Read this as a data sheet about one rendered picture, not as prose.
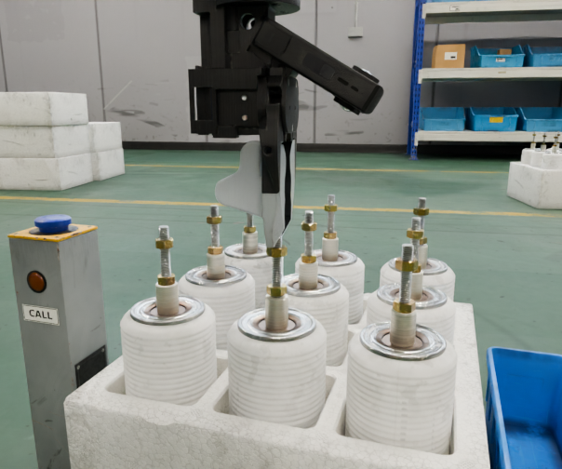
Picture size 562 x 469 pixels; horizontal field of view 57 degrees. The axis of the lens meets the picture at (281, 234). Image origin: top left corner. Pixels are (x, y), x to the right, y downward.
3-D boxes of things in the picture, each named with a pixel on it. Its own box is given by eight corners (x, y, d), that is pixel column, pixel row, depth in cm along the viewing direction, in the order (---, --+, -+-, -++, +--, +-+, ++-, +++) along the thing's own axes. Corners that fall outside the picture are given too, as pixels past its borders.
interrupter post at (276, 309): (276, 320, 51) (276, 289, 51) (294, 328, 50) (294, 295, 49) (259, 328, 50) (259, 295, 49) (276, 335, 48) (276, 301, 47)
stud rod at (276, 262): (271, 311, 49) (271, 234, 47) (272, 307, 50) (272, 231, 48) (281, 311, 49) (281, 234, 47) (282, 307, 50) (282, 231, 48)
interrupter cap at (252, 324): (275, 307, 55) (275, 301, 55) (331, 327, 50) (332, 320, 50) (220, 328, 50) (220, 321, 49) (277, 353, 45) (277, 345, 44)
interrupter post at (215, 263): (202, 279, 64) (201, 253, 63) (215, 274, 66) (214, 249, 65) (217, 283, 63) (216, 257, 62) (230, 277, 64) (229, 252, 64)
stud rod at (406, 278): (406, 329, 45) (411, 247, 43) (394, 327, 46) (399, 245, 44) (410, 326, 46) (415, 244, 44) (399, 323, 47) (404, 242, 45)
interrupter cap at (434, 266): (401, 279, 64) (402, 274, 64) (380, 261, 71) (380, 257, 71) (458, 275, 65) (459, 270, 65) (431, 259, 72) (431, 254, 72)
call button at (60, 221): (56, 239, 58) (54, 221, 58) (28, 236, 60) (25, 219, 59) (79, 231, 62) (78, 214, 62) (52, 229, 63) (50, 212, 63)
